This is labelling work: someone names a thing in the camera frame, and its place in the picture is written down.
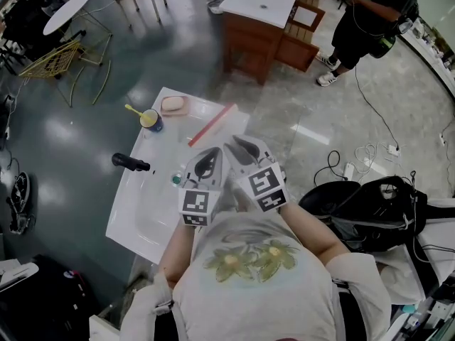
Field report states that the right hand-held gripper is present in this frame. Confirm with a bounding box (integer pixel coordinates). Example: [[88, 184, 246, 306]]
[[223, 134, 289, 214]]

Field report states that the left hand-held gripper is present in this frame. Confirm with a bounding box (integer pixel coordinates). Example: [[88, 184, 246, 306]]
[[177, 146, 226, 228]]

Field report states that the person's left forearm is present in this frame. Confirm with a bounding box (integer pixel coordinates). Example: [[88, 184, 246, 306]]
[[158, 222, 200, 288]]

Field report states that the person's right forearm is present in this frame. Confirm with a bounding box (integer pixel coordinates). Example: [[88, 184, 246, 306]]
[[279, 202, 350, 266]]

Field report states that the white ceramic sink basin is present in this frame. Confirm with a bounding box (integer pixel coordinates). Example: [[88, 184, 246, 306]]
[[105, 86, 251, 265]]

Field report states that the blue cup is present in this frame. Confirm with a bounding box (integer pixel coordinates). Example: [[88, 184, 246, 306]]
[[139, 108, 164, 134]]

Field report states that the black faucet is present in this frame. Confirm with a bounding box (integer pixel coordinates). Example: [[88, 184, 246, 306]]
[[111, 152, 151, 173]]

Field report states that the pale soap bar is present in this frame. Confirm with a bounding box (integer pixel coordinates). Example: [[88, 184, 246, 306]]
[[161, 96, 186, 112]]

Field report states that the black round stool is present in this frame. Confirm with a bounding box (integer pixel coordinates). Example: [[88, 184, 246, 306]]
[[297, 180, 360, 220]]

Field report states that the white power strip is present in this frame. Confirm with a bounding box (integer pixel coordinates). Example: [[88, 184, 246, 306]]
[[342, 161, 357, 182]]

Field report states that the wooden vanity with white top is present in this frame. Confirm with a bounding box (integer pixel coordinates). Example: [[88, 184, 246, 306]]
[[218, 0, 326, 87]]

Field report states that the person's grey flower shirt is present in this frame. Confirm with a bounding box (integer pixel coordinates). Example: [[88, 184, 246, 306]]
[[119, 210, 392, 341]]

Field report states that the black backpack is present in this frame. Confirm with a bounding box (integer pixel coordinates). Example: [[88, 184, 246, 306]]
[[326, 175, 429, 254]]

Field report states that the white appliance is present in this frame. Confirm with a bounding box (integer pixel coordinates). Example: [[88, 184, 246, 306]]
[[88, 313, 122, 341]]

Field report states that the black device on floor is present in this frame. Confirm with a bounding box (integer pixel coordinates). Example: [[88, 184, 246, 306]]
[[6, 170, 37, 234]]

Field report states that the black case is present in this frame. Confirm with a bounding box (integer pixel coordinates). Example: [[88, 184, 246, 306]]
[[0, 253, 105, 341]]

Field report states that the curved white counter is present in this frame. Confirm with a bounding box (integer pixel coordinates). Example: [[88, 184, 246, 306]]
[[397, 15, 455, 103]]

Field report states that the white plastic device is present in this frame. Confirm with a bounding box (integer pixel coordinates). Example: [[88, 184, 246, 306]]
[[0, 259, 41, 291]]

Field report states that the white round table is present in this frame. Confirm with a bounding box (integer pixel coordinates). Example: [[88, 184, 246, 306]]
[[42, 0, 92, 37]]

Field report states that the black office chair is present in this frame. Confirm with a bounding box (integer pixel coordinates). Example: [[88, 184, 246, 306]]
[[1, 0, 48, 53]]

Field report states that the black power strip cable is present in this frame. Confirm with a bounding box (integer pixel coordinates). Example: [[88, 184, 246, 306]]
[[313, 149, 348, 188]]

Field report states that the white cable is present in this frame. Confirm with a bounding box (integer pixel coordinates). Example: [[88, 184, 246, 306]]
[[354, 141, 392, 174]]

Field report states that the long black cable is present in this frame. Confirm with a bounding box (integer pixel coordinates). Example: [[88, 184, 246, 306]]
[[353, 65, 401, 152]]

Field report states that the yellow wire chair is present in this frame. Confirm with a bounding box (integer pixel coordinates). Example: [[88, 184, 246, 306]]
[[18, 38, 114, 109]]

